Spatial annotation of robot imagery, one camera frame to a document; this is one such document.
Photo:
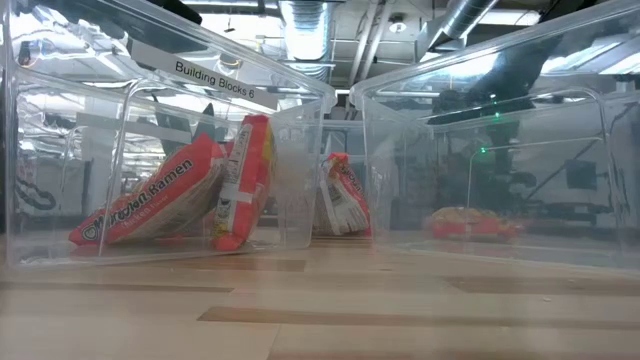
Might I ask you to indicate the orange Maruchan ramen pack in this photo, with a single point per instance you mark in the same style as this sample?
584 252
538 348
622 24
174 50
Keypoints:
245 185
342 200
150 200
470 223

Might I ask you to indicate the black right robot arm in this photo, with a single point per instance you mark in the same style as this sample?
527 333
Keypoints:
520 67

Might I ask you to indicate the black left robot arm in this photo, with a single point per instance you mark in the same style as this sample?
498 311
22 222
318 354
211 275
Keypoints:
175 9

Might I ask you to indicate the large clear plastic bin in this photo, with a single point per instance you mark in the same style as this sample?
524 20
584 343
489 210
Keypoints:
575 230

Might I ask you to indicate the small clear plastic bin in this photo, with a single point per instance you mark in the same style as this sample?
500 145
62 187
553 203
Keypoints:
350 135

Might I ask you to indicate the round ceiling fixture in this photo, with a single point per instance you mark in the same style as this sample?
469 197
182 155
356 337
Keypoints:
397 25

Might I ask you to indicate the labelled clear plastic bin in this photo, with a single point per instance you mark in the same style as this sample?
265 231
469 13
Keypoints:
300 175

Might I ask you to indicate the white Building Blocks label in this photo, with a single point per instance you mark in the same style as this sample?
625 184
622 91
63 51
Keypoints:
215 79

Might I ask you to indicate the slanted silver ventilation duct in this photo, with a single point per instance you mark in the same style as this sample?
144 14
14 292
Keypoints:
460 20

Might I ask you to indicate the wide silver ventilation duct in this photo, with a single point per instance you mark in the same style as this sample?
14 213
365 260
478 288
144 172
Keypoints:
306 35

